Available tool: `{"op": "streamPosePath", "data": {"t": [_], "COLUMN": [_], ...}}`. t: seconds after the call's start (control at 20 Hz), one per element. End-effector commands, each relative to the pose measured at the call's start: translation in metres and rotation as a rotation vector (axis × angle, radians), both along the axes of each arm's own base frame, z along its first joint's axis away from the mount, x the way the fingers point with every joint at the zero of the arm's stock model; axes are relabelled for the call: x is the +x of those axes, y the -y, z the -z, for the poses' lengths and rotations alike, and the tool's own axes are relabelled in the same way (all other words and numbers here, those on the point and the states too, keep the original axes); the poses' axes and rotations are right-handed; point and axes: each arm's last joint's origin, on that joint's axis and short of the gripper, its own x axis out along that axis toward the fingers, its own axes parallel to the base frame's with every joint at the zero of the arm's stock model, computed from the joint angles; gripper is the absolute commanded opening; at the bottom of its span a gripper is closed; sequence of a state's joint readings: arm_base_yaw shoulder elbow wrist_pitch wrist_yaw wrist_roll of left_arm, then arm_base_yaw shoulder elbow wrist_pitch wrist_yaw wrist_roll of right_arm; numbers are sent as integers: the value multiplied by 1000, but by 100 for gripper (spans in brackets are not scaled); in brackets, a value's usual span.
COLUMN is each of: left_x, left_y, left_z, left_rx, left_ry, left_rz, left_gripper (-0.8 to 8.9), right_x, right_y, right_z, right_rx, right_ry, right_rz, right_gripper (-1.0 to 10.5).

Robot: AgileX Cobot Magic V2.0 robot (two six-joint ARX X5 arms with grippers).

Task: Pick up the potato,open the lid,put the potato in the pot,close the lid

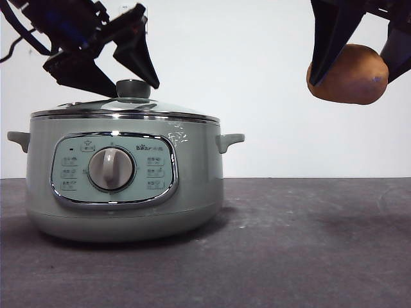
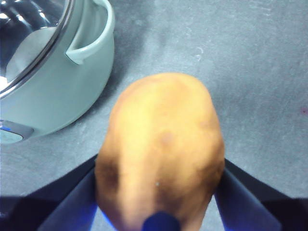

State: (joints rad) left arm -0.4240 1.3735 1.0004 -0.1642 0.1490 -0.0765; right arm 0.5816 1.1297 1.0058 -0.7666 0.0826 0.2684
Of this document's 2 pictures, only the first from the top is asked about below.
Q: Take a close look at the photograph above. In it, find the brown potato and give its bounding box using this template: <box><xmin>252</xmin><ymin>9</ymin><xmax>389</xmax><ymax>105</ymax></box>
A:
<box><xmin>306</xmin><ymin>44</ymin><xmax>390</xmax><ymax>105</ymax></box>

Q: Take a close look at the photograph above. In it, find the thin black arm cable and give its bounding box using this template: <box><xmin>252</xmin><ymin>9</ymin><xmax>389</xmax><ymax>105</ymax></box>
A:
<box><xmin>0</xmin><ymin>28</ymin><xmax>37</xmax><ymax>64</ymax></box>

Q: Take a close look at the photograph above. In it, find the glass lid with green knob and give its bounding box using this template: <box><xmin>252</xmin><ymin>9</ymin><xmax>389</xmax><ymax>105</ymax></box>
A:
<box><xmin>30</xmin><ymin>79</ymin><xmax>222</xmax><ymax>123</ymax></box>

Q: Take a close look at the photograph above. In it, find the pale green electric pot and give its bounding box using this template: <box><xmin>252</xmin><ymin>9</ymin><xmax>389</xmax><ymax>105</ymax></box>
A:
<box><xmin>6</xmin><ymin>112</ymin><xmax>246</xmax><ymax>243</ymax></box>

